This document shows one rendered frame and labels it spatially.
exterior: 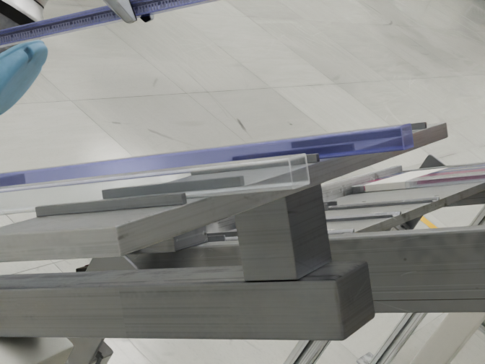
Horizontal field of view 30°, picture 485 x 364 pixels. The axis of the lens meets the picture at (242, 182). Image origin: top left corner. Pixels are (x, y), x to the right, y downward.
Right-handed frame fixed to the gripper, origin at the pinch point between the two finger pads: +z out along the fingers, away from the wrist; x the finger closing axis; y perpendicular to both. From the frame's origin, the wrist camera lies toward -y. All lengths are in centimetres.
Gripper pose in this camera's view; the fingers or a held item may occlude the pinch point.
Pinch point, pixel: (125, 8)
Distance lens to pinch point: 62.7
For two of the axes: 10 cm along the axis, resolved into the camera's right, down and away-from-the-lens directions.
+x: 5.0, -1.8, 8.5
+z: 3.7, 9.3, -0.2
